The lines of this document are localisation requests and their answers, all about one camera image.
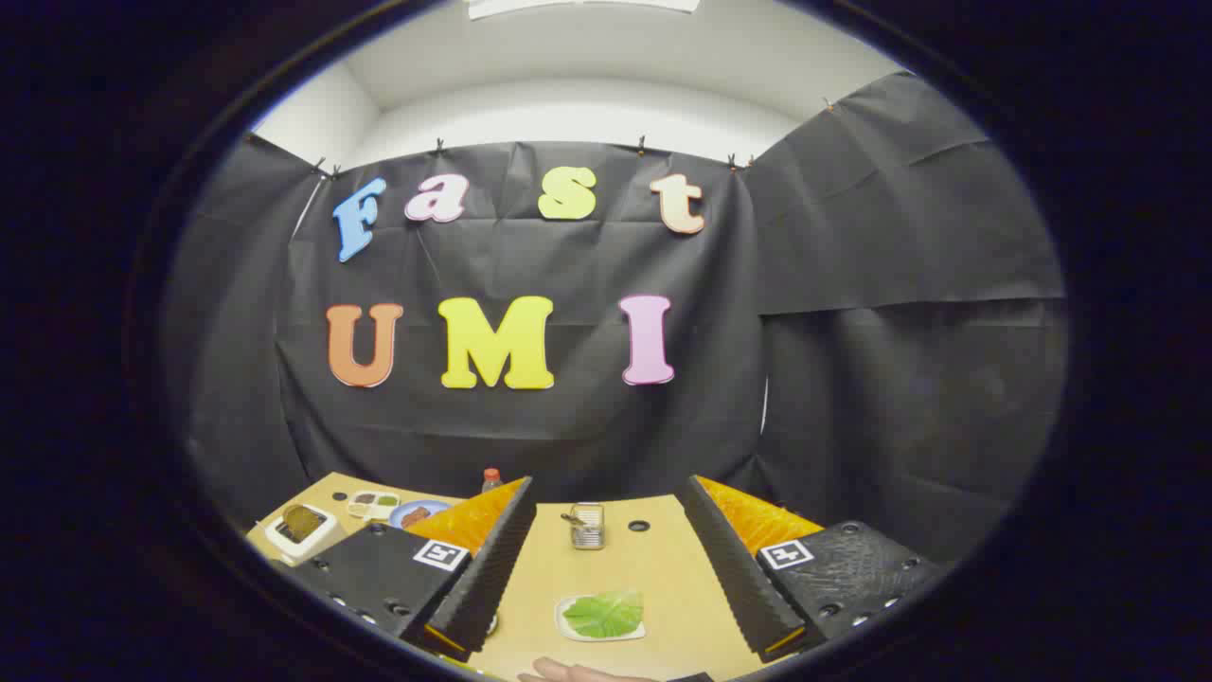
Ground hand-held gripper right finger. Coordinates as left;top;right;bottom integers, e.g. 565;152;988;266
674;476;950;664

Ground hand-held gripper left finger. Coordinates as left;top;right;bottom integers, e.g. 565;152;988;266
279;476;536;662

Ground green lettuce leaf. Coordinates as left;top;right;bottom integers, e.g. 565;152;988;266
562;592;645;639

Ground brown toast slice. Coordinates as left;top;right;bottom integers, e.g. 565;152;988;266
282;504;328;543

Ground small white square dish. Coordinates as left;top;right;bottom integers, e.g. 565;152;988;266
555;592;648;644

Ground blue plate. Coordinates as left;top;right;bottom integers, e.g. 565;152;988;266
389;499;454;531

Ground black backdrop cloth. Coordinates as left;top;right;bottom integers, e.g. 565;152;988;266
161;71;1071;569

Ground white toaster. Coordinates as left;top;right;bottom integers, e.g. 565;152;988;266
263;502;340;566

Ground ceiling light panel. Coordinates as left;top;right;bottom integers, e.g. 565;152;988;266
468;0;702;20

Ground metal wire basket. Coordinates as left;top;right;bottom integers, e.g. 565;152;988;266
568;502;607;551

